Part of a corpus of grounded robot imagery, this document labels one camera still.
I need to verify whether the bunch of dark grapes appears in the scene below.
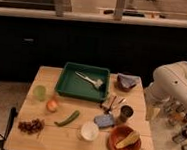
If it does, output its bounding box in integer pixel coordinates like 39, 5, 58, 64
18, 119, 45, 134

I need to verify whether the small snack packet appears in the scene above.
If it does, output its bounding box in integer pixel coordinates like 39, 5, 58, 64
100, 94, 127, 111

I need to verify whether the green pepper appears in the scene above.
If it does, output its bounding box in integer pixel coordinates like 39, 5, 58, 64
54, 110, 80, 127

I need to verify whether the metal cup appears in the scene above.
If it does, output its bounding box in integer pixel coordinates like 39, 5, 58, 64
118, 105, 134, 123

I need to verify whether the green plastic tray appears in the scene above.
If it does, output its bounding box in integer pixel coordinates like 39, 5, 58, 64
55, 62, 110, 103

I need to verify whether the orange bowl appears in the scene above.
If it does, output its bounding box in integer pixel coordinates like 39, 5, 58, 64
107, 125, 141, 150

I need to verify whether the orange peach fruit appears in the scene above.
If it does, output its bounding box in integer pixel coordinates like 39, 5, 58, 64
46, 99, 58, 113

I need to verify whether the blue sponge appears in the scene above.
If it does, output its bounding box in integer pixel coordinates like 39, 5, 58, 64
94, 114, 114, 129

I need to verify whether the yellow corn cob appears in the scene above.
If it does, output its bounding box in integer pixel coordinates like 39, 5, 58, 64
116, 131, 140, 149

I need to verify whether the green plastic cup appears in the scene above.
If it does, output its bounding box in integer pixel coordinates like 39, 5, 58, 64
33, 85, 46, 101

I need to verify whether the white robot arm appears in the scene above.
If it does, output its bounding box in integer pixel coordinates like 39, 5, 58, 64
144, 61, 187, 121

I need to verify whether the white plastic cup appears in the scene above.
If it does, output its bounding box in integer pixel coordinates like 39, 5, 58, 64
79, 121, 99, 142

